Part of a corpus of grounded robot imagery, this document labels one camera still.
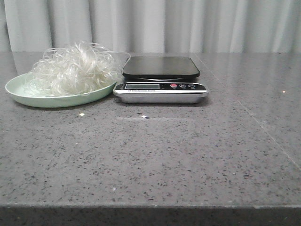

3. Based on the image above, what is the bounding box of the white vermicelli noodle bundle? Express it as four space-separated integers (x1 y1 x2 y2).
24 41 131 97

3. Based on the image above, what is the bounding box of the black silver kitchen scale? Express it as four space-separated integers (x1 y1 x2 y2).
113 56 209 104

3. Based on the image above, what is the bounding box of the light green plastic plate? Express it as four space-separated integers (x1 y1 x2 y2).
5 73 116 108

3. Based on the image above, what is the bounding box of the white pleated curtain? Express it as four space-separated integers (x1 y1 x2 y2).
0 0 301 53

